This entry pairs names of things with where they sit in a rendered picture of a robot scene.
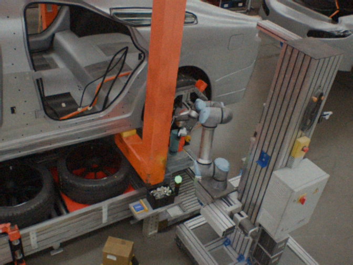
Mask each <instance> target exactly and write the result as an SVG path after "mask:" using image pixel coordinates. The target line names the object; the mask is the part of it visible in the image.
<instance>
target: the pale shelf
mask: <svg viewBox="0 0 353 265"><path fill-rule="evenodd" d="M142 201H143V203H144V204H145V206H146V207H147V209H148V212H146V211H145V210H144V211H143V212H141V213H138V214H136V213H135V212H134V210H133V209H132V206H133V205H136V204H138V203H140V201H137V202H134V203H131V204H129V208H130V210H131V211H132V213H133V214H134V216H135V217H136V219H137V220H141V219H143V218H146V217H149V216H151V215H154V214H156V213H159V212H162V211H164V210H167V209H170V208H172V207H175V206H177V205H180V204H182V200H181V199H180V198H179V196H177V197H175V199H174V203H173V204H170V205H167V206H164V207H161V208H158V209H155V210H153V209H152V208H151V206H150V204H149V203H148V201H147V199H146V198H145V199H142Z"/></svg>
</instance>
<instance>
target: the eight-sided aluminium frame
mask: <svg viewBox="0 0 353 265"><path fill-rule="evenodd" d="M192 92H195V93H196V94H197V95H198V96H199V97H205V96H204V95H203V94H202V93H201V92H200V91H199V89H198V88H197V87H195V86H194V85H190V86H185V87H180V88H176V89H175V95H174V99H175V98H176V97H177V96H178V95H183V94H188V93H192ZM205 98H206V99H207V97H205ZM207 100H208V99H207ZM199 116H200V115H198V116H197V123H196V125H195V126H194V127H193V128H192V130H191V132H192V131H193V130H194V129H195V128H196V126H197V125H198V124H199V123H200V122H199ZM191 132H189V131H187V130H186V133H187V134H186V135H189V134H190V133H191Z"/></svg>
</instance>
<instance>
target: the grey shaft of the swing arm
mask: <svg viewBox="0 0 353 265"><path fill-rule="evenodd" d="M9 227H10V230H11V231H15V230H16V226H15V224H14V223H12V224H10V226H9ZM8 242H9V246H10V250H11V254H12V259H13V263H14V262H15V261H16V263H17V265H19V264H22V263H24V261H23V259H25V255H24V249H23V244H22V239H21V236H20V238H18V239H15V240H12V241H11V240H10V239H9V240H8Z"/></svg>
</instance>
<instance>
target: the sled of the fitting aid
mask: <svg viewBox="0 0 353 265"><path fill-rule="evenodd" d="M183 151H184V152H185V153H186V151H185V150H184V149H183ZM193 162H194V161H193V159H192V158H191V157H190V156H189V159H188V160H185V161H182V162H179V163H177V164H174V165H170V166H167V168H168V169H169V170H170V171H171V173H173V172H176V171H179V170H182V169H185V168H189V167H192V166H193Z"/></svg>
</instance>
